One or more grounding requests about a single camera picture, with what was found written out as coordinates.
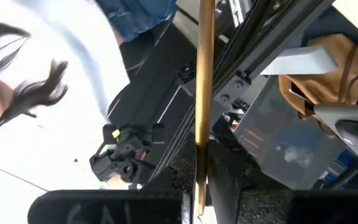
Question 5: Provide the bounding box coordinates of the white paper sheet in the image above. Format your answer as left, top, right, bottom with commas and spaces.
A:
259, 44, 339, 77

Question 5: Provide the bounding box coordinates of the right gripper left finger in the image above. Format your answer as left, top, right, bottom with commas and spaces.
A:
140, 136, 199, 224

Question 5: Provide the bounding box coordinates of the black device with yellow tag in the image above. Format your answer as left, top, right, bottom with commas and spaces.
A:
89, 122, 168, 188

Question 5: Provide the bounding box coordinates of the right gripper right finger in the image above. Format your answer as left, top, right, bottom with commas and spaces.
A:
206, 139, 292, 224

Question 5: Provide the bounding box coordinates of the brown leather bag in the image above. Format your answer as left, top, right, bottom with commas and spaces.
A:
277, 33, 358, 118

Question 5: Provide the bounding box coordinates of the gold cutlery piece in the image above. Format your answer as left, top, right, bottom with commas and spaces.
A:
194, 0, 216, 217

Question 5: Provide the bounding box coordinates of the person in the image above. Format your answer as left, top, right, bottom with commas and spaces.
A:
0, 0, 178, 224

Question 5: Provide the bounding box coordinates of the clear plastic storage box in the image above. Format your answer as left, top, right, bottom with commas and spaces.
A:
234, 73, 348, 191

